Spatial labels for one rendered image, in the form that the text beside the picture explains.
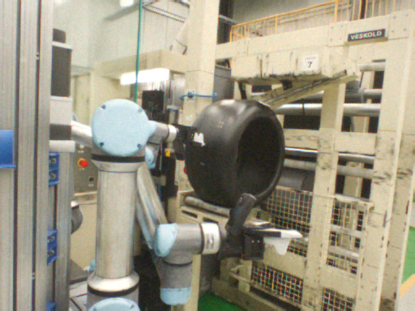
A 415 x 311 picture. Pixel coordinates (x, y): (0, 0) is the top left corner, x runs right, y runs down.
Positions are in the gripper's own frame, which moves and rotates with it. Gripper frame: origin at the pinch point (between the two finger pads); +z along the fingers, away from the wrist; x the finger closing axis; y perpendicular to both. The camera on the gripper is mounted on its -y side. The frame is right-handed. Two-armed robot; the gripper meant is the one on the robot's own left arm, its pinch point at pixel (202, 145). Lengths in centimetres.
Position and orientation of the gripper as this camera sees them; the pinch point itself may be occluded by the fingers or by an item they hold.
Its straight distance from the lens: 156.4
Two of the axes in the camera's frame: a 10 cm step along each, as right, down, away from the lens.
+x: -7.2, -1.2, 6.9
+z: 6.8, 1.0, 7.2
